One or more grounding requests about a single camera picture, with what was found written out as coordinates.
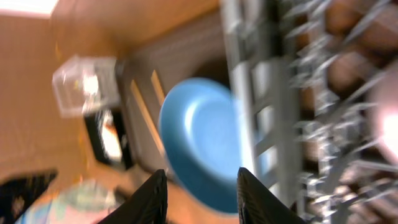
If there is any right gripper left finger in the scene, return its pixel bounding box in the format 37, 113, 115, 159
98, 169, 168, 224

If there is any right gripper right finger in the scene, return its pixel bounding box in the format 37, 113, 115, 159
237, 167, 306, 224

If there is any pile of white rice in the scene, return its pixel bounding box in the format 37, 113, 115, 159
99, 110, 123, 162

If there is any orange carrot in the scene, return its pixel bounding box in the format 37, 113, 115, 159
103, 122, 115, 132

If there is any dark blue plate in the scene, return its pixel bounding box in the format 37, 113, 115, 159
159, 78, 255, 214

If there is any grey dishwasher rack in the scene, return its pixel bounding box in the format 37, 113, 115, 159
220, 0, 397, 223

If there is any pink cup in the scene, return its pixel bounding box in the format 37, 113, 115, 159
368, 61, 397, 166

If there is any left wooden chopstick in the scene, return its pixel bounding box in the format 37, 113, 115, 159
131, 80, 165, 157

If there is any wooden chopstick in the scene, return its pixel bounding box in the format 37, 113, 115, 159
131, 80, 165, 157
150, 70, 165, 106

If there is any black plastic tray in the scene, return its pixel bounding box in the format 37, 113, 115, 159
83, 108, 134, 172

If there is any right wooden chopstick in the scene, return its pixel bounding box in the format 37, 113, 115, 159
150, 70, 165, 106

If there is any clear plastic bin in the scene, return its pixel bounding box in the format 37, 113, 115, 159
52, 55, 120, 118

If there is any dark brown serving tray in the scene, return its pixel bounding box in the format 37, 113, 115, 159
117, 12, 229, 172

